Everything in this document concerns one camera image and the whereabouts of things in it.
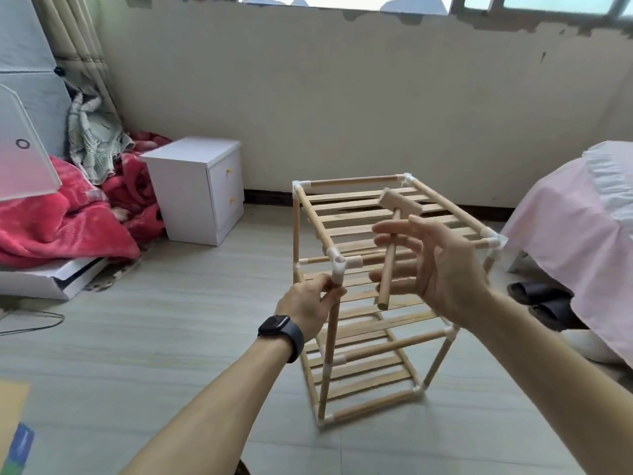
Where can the person's right hand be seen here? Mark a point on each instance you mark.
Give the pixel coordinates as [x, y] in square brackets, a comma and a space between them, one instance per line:
[450, 277]

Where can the person's left forearm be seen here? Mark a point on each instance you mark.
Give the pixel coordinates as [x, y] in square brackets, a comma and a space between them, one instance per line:
[208, 420]

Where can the white plastic door panel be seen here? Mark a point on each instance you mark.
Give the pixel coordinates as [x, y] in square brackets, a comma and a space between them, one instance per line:
[20, 143]

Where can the person's left hand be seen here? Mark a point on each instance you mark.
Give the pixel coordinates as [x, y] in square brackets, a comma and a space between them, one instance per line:
[312, 306]

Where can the pink ruffled bed skirt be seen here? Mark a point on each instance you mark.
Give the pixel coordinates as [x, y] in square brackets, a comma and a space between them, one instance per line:
[584, 242]

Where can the black smartwatch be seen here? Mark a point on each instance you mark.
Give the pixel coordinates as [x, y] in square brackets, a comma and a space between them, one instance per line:
[282, 336]

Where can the wooden mallet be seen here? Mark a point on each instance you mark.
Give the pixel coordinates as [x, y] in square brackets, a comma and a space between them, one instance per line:
[388, 262]

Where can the pale green cloth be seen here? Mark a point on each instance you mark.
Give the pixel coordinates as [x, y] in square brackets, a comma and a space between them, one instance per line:
[94, 133]

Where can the red fleece blanket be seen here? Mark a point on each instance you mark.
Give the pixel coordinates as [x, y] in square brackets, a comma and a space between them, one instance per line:
[69, 217]

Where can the single white connector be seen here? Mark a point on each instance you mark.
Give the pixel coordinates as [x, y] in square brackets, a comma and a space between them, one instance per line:
[492, 241]
[420, 388]
[302, 185]
[405, 178]
[339, 358]
[341, 260]
[323, 420]
[450, 331]

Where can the white shoe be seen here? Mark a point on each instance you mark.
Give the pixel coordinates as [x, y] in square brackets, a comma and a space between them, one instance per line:
[593, 346]

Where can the person's right forearm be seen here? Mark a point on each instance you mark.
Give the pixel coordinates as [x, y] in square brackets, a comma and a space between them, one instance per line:
[564, 391]

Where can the white bed leg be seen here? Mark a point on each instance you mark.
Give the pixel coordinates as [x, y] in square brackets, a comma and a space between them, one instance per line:
[509, 260]

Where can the white box cabinet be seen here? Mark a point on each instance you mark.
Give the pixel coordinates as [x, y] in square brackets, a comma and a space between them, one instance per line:
[193, 188]

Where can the window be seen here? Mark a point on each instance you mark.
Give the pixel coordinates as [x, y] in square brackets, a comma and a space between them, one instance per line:
[445, 3]

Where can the green striped curtain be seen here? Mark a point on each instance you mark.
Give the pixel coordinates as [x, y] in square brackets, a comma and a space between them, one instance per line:
[79, 39]

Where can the flat white box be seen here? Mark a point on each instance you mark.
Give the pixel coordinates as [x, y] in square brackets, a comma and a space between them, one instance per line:
[45, 280]

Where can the green cardboard box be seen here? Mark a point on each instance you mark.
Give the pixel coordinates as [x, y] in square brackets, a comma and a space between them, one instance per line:
[12, 430]

